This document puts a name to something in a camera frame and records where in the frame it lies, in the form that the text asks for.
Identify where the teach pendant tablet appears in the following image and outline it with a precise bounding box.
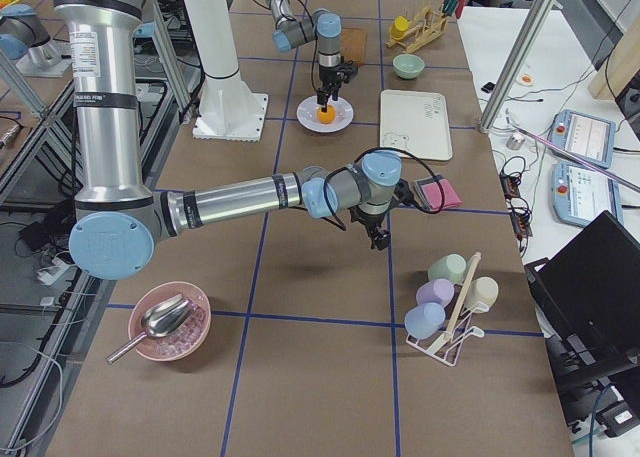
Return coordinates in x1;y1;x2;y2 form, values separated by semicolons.
551;163;623;227
549;110;617;169

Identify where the orange fruit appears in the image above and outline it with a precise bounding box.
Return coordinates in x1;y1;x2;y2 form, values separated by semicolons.
316;105;336;125

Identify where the green pastel cup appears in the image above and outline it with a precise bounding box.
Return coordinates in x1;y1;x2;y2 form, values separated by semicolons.
427;253;467;284

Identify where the white round plate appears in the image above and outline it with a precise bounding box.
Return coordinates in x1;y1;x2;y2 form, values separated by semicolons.
296;96;354;133

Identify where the small black device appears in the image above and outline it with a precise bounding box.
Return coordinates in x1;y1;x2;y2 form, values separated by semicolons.
481;82;495;93

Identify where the purple pastel cup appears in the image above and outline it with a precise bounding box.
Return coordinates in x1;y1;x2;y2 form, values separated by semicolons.
416;278;455;307

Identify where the aluminium frame post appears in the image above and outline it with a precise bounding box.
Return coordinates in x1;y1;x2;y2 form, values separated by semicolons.
478;0;556;134

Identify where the yellow plastic mug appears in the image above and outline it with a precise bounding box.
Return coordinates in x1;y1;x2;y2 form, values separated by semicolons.
389;15;410;40

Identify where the near teach pendant tablet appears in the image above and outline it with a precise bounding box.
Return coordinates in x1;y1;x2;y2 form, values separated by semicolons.
551;163;623;227

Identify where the green ceramic bowl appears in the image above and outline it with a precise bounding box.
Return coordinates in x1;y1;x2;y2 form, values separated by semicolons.
392;53;425;80

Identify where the blue pastel cup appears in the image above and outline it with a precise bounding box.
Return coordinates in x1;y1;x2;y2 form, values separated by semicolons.
404;302;446;340

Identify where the far teach pendant tablet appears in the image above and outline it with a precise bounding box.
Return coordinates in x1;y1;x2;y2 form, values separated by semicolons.
549;110;617;169

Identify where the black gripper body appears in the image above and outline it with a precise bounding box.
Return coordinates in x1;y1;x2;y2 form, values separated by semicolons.
349;179;417;239
317;60;358;93

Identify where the cream bear tray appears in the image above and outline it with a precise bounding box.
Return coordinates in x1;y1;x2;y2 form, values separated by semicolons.
379;89;453;162

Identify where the dark green mug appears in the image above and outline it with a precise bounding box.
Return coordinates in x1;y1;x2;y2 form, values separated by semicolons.
441;0;459;16

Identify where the wooden peg drying rack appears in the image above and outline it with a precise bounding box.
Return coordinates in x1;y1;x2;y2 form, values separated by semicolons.
385;0;453;54

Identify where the pink and grey cloth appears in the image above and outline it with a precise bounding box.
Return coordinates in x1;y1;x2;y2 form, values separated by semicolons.
412;174;462;211

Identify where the brown wooden tray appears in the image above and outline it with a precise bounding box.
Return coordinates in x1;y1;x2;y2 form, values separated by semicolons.
341;28;367;67

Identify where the pink bowl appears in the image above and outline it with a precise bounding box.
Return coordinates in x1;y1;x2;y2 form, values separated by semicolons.
128;281;212;362

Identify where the fried egg toy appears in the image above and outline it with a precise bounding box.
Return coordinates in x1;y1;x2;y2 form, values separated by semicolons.
517;74;533;86

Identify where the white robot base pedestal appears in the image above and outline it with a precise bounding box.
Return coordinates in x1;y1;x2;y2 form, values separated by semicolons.
184;0;268;142

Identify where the cream pastel cup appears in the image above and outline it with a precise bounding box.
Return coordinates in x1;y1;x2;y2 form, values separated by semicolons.
465;276;499;309

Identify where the white cup rack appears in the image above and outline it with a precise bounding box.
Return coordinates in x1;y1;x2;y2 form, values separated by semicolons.
405;252;488;367

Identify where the black laptop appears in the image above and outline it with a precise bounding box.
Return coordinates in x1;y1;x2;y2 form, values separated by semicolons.
527;211;639;401

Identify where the metal cylinder weight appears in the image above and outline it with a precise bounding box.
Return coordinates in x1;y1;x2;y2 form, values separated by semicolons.
506;132;526;151

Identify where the metal scoop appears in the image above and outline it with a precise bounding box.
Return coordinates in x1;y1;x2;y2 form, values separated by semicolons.
106;294;193;365

